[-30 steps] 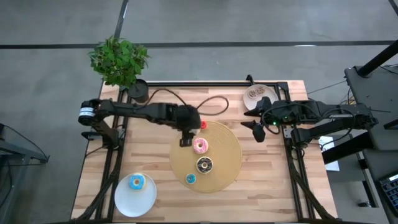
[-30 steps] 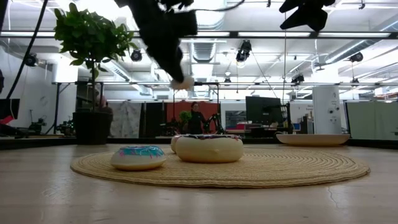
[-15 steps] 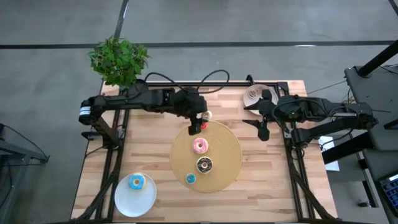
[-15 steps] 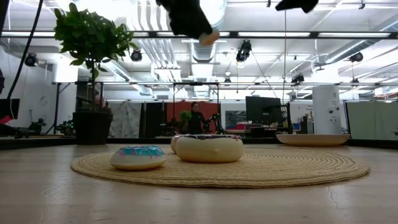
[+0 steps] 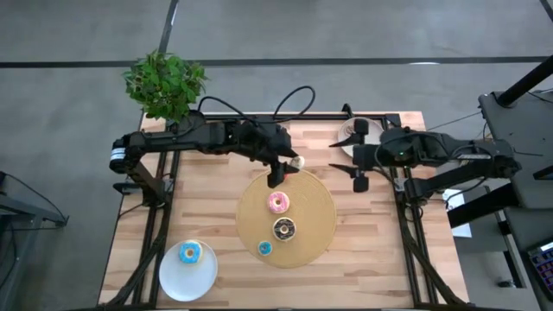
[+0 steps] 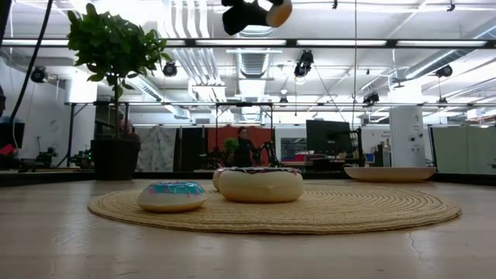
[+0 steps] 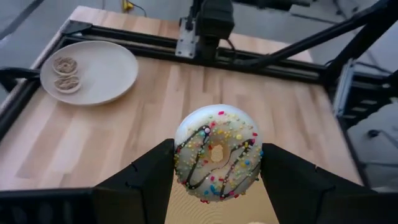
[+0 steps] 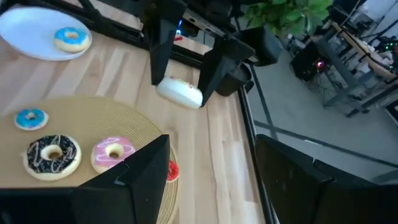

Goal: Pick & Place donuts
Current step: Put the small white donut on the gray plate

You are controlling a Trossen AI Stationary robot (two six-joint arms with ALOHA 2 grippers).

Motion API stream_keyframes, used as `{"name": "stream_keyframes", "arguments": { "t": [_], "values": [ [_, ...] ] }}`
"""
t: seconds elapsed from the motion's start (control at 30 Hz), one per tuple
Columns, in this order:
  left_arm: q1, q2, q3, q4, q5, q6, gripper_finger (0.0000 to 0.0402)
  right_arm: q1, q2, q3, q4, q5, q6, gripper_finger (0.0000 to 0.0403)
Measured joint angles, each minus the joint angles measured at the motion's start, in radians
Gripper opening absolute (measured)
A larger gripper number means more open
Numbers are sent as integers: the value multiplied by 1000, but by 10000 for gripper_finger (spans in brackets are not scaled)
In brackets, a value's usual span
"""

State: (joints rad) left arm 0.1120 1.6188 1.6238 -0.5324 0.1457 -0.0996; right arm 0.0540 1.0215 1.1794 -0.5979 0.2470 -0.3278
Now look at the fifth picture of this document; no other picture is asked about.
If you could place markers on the large chocolate frosted donut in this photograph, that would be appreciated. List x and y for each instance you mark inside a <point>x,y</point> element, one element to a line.
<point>277,229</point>

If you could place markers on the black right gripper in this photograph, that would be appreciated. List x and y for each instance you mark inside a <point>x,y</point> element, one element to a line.
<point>367,155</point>

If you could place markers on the black stand beam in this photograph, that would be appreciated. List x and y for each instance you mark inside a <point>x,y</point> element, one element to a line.
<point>475,213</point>

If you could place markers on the large pink frosted donut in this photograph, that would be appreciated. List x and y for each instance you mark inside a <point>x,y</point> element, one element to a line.
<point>272,203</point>

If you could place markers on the green leafy plant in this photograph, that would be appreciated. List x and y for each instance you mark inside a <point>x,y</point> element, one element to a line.
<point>164,86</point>

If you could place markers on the small blue frosted donut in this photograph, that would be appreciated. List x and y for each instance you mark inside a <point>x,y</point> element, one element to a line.
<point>260,248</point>

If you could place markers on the large blue frosted donut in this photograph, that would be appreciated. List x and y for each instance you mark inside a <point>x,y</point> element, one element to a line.
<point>183,252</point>

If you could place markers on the black bracket mount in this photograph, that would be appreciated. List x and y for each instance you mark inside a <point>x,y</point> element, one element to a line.
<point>347,110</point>

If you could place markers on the round woven straw placemat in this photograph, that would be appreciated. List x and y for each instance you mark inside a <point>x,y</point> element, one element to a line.
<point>315,224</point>

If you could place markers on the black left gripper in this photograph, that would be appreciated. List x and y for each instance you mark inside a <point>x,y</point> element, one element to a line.
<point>272,142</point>

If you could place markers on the beige round plate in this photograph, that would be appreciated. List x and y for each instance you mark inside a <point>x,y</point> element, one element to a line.
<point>344,129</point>

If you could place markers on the white round plate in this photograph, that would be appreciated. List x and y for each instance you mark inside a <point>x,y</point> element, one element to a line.
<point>186,281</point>

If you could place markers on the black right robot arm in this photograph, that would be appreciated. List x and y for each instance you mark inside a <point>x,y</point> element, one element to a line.
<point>453,149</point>

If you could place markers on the small white frosted donut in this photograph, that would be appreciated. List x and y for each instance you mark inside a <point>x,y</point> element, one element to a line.
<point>299,163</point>

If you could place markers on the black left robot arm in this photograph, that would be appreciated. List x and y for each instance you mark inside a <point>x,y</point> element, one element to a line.
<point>181,138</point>

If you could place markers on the black backlit keyboard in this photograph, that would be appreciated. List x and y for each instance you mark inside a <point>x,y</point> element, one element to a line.
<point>543,263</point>

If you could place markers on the dark grey equipment cart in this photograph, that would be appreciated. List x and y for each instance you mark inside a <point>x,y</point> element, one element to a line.
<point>531,125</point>

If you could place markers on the white paper sheet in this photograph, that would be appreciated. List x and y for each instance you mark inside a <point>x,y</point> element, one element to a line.
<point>462,229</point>

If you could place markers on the black aluminium table frame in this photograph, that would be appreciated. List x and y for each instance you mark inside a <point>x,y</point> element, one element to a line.
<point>324,116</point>

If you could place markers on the black slanted pole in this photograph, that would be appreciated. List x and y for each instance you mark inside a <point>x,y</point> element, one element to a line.
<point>525,82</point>

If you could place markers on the black plant pot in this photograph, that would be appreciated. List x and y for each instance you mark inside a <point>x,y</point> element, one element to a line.
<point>190,117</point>

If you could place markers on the black caster wheel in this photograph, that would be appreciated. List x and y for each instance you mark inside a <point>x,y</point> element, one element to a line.
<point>504,283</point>

